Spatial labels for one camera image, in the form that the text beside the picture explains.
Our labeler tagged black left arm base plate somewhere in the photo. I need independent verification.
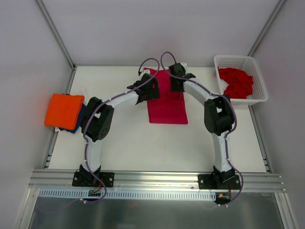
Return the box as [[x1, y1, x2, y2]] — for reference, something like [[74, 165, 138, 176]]
[[72, 170, 115, 187]]

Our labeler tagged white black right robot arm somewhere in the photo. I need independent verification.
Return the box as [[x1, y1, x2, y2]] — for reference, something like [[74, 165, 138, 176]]
[[169, 63, 236, 189]]

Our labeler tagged white slotted cable duct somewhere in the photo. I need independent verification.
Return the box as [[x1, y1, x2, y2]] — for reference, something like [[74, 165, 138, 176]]
[[38, 188, 216, 201]]

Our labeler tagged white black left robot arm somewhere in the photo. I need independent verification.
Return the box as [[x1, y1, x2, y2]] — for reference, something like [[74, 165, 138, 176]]
[[75, 72, 160, 186]]

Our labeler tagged red t shirt in basket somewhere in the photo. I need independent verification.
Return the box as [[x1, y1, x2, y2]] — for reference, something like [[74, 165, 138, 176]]
[[218, 68, 254, 99]]

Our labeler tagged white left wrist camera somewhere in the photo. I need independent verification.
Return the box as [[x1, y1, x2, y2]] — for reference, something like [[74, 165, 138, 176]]
[[141, 68, 151, 74]]

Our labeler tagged folded blue t shirt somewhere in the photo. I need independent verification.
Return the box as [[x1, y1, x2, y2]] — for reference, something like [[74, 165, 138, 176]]
[[58, 104, 86, 134]]

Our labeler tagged aluminium mounting rail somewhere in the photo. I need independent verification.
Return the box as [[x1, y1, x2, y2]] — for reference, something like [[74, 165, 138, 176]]
[[29, 169, 287, 193]]

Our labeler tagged white plastic basket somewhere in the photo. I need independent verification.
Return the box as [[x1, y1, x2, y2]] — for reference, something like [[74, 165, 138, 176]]
[[214, 55, 268, 105]]

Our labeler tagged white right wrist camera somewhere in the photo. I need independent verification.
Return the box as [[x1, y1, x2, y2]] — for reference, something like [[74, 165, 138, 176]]
[[180, 62, 187, 69]]

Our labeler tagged magenta t shirt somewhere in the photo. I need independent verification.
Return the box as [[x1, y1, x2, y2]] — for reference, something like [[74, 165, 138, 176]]
[[147, 69, 188, 125]]

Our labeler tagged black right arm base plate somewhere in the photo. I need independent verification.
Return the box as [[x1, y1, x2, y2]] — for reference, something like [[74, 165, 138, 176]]
[[197, 173, 241, 190]]

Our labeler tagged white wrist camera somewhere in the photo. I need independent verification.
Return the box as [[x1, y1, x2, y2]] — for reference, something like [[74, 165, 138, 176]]
[[141, 68, 151, 74], [180, 62, 187, 69]]

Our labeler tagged folded orange t shirt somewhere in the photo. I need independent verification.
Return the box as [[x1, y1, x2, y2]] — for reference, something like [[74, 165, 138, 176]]
[[44, 94, 85, 130]]

